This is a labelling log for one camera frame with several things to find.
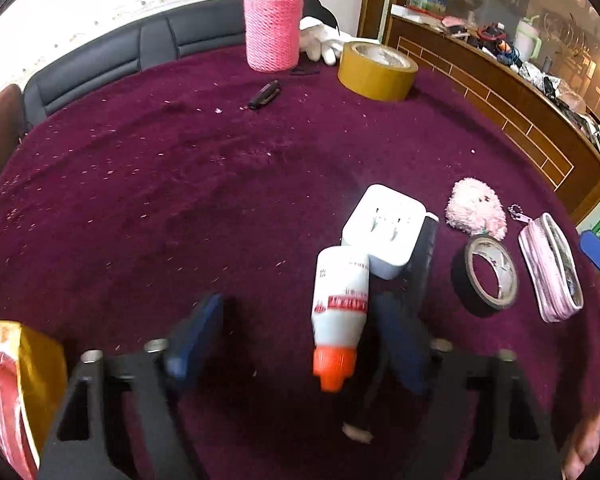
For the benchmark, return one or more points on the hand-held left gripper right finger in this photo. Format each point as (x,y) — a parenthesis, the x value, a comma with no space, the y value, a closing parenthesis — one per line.
(405,350)

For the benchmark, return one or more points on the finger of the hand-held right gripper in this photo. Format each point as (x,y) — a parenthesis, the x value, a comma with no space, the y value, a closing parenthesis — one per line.
(595,250)

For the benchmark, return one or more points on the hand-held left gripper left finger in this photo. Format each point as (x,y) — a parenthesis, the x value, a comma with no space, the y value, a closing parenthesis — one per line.
(195,340)

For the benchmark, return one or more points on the cartoon print pink pouch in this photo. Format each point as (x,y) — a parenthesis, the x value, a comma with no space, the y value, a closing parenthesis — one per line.
(545,270)

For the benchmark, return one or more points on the white bottle orange cap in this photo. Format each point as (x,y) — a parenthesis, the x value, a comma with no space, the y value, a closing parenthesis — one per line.
(337,305)

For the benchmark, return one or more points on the black tape roll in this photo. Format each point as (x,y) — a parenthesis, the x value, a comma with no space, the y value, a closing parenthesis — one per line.
(460,280)

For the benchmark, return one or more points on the white charger plug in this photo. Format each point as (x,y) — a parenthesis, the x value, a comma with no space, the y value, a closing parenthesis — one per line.
(380,240)

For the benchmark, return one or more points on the pink plush toy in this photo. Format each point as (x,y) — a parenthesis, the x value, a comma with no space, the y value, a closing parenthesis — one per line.
(475,205)

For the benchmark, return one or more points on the yellow cardboard tray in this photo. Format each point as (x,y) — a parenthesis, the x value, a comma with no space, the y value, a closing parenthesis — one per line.
(45,370)

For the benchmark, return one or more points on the red tissue packet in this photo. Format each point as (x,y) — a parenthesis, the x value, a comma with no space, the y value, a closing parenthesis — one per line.
(5,410)

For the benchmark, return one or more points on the person's right hand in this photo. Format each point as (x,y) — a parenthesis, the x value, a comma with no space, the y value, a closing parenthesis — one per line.
(582,450)

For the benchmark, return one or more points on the small beige scrap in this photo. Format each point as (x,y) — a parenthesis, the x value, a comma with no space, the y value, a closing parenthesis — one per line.
(357,433)

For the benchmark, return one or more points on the burgundy tablecloth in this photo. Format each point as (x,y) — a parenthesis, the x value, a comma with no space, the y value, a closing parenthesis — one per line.
(180,185)

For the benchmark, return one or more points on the pile of counter clutter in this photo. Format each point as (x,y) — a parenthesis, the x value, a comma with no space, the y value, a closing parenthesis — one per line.
(555,80)

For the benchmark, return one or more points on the wooden counter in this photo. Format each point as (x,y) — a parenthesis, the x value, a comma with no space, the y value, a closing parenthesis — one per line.
(480,75)

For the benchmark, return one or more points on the white jug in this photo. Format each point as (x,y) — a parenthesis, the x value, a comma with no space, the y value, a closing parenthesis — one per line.
(527,40)

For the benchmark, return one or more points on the small black key fob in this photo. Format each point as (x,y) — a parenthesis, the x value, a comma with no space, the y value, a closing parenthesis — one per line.
(265,95)

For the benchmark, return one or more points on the yellow tape roll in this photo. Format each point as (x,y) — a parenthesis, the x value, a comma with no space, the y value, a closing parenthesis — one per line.
(375,82)

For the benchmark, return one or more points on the black leather sofa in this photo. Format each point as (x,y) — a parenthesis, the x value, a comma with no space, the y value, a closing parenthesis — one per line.
(105,65)

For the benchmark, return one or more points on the brown armchair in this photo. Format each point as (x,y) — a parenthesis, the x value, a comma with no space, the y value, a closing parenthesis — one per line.
(0,125)

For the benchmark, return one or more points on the pink knit covered bottle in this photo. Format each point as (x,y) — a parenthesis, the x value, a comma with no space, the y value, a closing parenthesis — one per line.
(272,30)

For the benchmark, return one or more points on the white glove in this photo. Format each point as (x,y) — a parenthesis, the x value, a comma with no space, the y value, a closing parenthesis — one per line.
(320,40)

